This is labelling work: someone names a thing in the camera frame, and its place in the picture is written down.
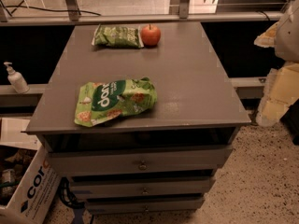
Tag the white cardboard box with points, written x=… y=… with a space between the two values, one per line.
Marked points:
x=28 y=183

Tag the red apple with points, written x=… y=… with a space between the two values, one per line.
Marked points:
x=150 y=35

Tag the brass middle drawer knob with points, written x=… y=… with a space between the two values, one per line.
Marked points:
x=145 y=191

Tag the white pump bottle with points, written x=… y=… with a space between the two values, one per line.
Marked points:
x=16 y=79

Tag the brass top drawer knob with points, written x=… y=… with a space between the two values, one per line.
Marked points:
x=142 y=166

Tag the green jalapeno chip bag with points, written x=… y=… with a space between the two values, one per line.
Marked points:
x=117 y=37

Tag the grey drawer cabinet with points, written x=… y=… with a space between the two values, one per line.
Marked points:
x=139 y=130

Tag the green rice chip bag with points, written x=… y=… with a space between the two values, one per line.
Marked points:
x=102 y=102

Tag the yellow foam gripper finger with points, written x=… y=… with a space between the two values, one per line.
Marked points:
x=267 y=39
x=281 y=90

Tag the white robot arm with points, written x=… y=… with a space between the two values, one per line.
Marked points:
x=287 y=36

